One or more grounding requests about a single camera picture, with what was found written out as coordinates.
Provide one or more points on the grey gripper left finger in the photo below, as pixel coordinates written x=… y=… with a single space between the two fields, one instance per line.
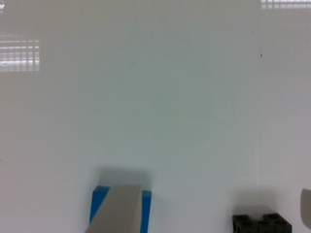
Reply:
x=120 y=211

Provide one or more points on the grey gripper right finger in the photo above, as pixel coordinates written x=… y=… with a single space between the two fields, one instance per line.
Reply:
x=305 y=207

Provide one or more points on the blue block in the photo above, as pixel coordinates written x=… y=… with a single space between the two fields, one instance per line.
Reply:
x=99 y=194

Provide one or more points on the black block with holes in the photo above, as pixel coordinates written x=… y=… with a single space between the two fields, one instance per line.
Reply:
x=259 y=219

